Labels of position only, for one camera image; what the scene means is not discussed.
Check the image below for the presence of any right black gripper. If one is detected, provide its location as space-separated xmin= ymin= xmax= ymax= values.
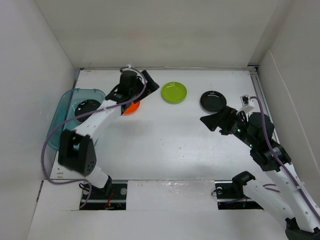
xmin=200 ymin=104 xmax=257 ymax=148

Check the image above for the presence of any green plate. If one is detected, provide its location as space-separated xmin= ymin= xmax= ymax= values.
xmin=161 ymin=81 xmax=188 ymax=104

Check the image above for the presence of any black plate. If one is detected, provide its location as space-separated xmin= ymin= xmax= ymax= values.
xmin=200 ymin=90 xmax=227 ymax=113
xmin=73 ymin=99 xmax=101 ymax=117

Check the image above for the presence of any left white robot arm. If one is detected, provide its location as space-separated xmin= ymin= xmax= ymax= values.
xmin=58 ymin=66 xmax=160 ymax=199

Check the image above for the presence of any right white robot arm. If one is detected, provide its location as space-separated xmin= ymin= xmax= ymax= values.
xmin=200 ymin=106 xmax=320 ymax=240

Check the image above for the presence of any teal plastic bin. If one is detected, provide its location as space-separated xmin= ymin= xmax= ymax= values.
xmin=48 ymin=88 xmax=106 ymax=151

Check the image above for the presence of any orange plate back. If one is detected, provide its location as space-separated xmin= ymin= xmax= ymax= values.
xmin=124 ymin=101 xmax=140 ymax=115

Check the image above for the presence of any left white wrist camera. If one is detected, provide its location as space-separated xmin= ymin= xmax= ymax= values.
xmin=119 ymin=64 xmax=137 ymax=73

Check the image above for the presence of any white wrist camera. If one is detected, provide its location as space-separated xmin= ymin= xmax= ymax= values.
xmin=119 ymin=64 xmax=137 ymax=73
xmin=236 ymin=95 xmax=255 ymax=116

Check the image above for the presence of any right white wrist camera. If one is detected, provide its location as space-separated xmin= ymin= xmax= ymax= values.
xmin=236 ymin=95 xmax=255 ymax=116

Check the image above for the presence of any aluminium rail right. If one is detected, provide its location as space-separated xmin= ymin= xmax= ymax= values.
xmin=247 ymin=64 xmax=277 ymax=133

